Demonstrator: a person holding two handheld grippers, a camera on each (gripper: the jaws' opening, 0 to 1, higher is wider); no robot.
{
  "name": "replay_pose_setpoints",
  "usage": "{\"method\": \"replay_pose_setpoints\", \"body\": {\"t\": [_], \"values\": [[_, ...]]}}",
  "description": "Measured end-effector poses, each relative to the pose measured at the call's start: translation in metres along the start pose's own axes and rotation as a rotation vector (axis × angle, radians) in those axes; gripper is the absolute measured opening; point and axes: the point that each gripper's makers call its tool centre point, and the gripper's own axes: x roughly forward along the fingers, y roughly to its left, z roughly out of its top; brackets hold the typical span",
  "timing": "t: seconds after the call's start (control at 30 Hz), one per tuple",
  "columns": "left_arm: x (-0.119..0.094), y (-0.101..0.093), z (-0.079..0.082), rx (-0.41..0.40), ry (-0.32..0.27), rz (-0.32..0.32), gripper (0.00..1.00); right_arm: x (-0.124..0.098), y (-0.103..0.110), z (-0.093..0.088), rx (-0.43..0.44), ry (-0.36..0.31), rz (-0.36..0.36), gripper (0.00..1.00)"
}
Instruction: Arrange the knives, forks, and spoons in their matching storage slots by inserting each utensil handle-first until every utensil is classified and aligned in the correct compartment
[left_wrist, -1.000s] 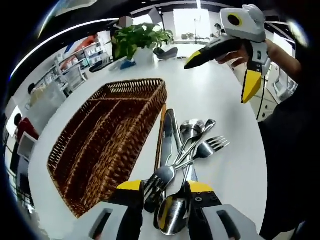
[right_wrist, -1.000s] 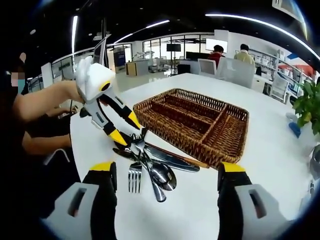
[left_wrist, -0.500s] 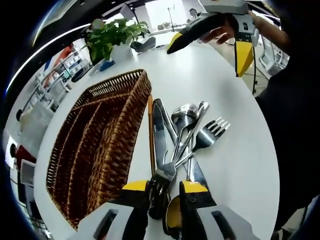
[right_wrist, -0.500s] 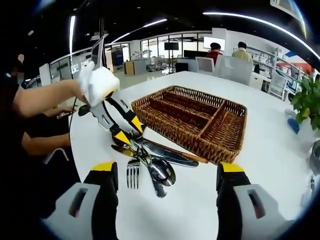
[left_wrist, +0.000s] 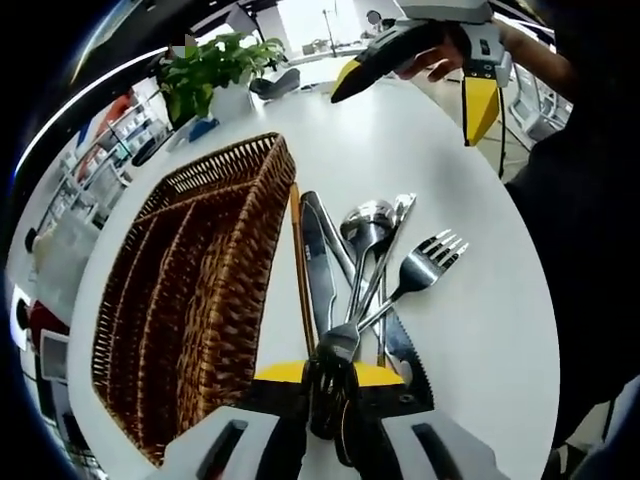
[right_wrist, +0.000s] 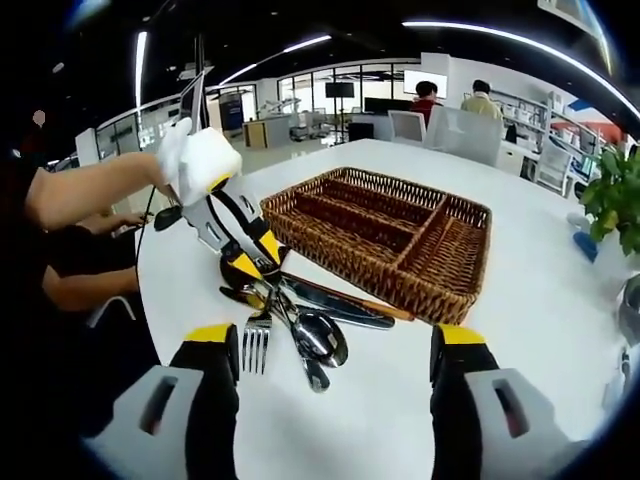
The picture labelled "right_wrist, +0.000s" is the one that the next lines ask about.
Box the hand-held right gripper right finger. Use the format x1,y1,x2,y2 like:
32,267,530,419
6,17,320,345
429,323,596,480

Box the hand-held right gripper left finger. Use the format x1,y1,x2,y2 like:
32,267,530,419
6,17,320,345
82,323,241,480

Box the silver metal fork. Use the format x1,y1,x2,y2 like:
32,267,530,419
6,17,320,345
241,287,275,376

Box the thin brown wooden stick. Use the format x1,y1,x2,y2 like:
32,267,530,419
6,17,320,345
279,269,417,322

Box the silver metal knife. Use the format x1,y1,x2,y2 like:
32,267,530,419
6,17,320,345
279,277,397,331

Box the brown wicker storage slot basket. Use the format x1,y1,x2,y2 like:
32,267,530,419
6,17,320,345
259,166,494,326

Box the white storage shelves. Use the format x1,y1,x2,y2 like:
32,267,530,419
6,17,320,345
492,87,624,166

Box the small black device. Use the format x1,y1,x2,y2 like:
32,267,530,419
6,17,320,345
154,207,184,232

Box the dark blue standing banner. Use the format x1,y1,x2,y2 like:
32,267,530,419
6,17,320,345
219,94,244,132

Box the wooden cabinet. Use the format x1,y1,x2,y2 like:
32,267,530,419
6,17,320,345
243,119,274,149

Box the ceiling light strip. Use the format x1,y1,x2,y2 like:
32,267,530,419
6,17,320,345
402,19,640,116
219,33,332,87
134,30,149,109

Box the white mesh office chair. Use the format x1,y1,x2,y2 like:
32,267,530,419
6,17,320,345
388,109,427,144
537,139,574,194

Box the dark grey curved object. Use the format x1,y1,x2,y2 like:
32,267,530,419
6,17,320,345
616,273,640,346

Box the white projection screen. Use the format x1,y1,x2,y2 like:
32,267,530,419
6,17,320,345
403,69,449,96

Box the small white object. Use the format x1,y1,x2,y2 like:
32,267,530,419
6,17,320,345
566,210,594,232

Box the frosted translucent chair back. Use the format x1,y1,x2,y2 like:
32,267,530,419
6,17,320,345
424,105,505,166

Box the green potted plant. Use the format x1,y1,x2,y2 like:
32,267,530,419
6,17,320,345
579,144,640,256

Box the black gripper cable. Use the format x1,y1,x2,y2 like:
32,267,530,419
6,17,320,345
133,184,157,321

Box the white chair frame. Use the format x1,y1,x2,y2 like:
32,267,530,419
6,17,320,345
87,294,136,329

